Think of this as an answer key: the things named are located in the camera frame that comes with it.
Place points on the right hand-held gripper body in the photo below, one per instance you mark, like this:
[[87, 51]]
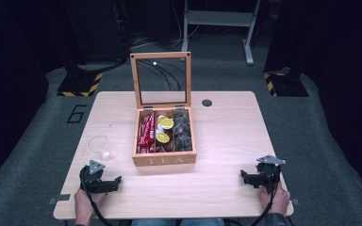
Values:
[[268, 175]]

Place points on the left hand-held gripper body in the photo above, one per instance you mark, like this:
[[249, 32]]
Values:
[[94, 182]]

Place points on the person's left hand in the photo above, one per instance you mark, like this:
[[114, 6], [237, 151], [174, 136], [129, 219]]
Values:
[[85, 204]]

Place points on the person's right hand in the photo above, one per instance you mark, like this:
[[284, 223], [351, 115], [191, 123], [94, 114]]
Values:
[[278, 201]]

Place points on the grey tape piece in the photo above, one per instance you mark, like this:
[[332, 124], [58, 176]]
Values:
[[59, 198], [295, 201]]

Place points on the red stick packet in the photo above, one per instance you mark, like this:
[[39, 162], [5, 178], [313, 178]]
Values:
[[146, 133], [152, 128], [140, 138]]

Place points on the wooden tea box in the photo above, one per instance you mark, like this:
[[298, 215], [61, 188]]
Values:
[[164, 158]]

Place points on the brown capsule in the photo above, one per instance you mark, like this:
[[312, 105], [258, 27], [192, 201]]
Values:
[[166, 147]]

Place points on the yellow lid capsule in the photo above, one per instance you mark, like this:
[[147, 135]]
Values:
[[162, 137], [167, 123]]

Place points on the white lid capsule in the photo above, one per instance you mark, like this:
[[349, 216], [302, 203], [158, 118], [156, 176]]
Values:
[[160, 118]]

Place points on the pile of dark tea bags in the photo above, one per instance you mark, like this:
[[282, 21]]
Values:
[[182, 132]]

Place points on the black yellow striped stand base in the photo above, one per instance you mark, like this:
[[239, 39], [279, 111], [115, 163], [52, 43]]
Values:
[[80, 83], [284, 83]]

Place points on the white metal stand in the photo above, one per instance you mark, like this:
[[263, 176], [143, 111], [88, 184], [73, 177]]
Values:
[[220, 19]]

